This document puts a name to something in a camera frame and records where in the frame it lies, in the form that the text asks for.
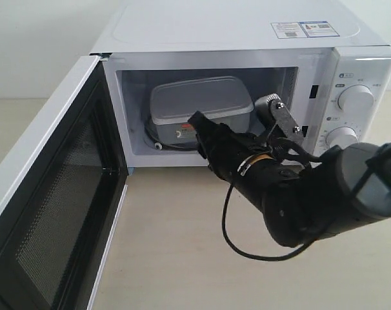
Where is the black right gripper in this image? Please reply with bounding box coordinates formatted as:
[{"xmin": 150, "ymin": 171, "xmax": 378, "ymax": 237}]
[{"xmin": 186, "ymin": 110, "xmax": 280, "ymax": 181}]

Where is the white plastic lidded container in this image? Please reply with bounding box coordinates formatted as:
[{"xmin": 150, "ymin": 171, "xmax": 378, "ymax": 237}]
[{"xmin": 150, "ymin": 76, "xmax": 254, "ymax": 145}]

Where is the white microwave door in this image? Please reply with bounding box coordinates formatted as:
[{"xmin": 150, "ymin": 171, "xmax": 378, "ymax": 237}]
[{"xmin": 0, "ymin": 54, "xmax": 128, "ymax": 309}]

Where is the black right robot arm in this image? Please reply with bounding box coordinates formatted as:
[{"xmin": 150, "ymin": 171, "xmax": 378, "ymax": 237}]
[{"xmin": 189, "ymin": 112, "xmax": 391, "ymax": 248}]

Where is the white Midea microwave oven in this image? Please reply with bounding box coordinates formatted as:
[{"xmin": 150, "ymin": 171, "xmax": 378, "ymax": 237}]
[{"xmin": 91, "ymin": 1, "xmax": 391, "ymax": 169}]

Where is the lower white control knob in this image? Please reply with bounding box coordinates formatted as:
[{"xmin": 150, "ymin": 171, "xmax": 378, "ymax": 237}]
[{"xmin": 326, "ymin": 127, "xmax": 358, "ymax": 149}]

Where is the white control knob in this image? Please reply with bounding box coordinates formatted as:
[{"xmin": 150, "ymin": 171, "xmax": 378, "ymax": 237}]
[
  {"xmin": 326, "ymin": 127, "xmax": 358, "ymax": 149},
  {"xmin": 337, "ymin": 85, "xmax": 375, "ymax": 112}
]

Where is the blue white label sticker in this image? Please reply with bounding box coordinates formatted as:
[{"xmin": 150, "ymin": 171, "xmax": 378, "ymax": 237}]
[{"xmin": 271, "ymin": 21, "xmax": 340, "ymax": 39}]

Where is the upper white control knob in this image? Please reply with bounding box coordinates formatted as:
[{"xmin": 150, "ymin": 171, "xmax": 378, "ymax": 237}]
[{"xmin": 337, "ymin": 85, "xmax": 375, "ymax": 112}]

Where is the black turntable roller ring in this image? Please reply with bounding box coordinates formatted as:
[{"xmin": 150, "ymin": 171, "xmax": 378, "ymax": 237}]
[{"xmin": 145, "ymin": 116, "xmax": 203, "ymax": 151}]

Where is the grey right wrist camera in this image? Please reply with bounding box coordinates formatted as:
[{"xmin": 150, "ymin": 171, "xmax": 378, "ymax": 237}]
[{"xmin": 254, "ymin": 94, "xmax": 304, "ymax": 145}]

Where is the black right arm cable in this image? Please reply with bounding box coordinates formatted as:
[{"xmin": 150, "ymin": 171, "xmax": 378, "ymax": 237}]
[{"xmin": 221, "ymin": 180, "xmax": 312, "ymax": 261}]

